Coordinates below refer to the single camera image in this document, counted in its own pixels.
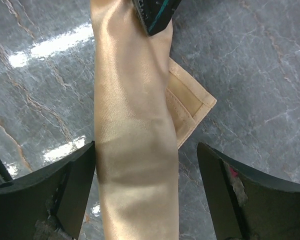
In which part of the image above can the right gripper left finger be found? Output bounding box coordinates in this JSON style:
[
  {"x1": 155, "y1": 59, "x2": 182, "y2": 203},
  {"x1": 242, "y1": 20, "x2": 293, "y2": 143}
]
[{"x1": 0, "y1": 141, "x2": 96, "y2": 240}]

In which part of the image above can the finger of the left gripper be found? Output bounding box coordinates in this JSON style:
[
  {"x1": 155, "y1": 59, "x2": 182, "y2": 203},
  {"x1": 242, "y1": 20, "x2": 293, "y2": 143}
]
[{"x1": 132, "y1": 0, "x2": 181, "y2": 36}]

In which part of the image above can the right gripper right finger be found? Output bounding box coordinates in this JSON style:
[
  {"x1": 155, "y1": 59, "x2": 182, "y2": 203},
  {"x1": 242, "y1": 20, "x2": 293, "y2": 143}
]
[{"x1": 197, "y1": 142, "x2": 300, "y2": 240}]

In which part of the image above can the peach satin napkin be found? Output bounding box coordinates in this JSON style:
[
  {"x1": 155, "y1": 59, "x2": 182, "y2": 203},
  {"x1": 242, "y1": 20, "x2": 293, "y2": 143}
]
[{"x1": 90, "y1": 0, "x2": 216, "y2": 240}]

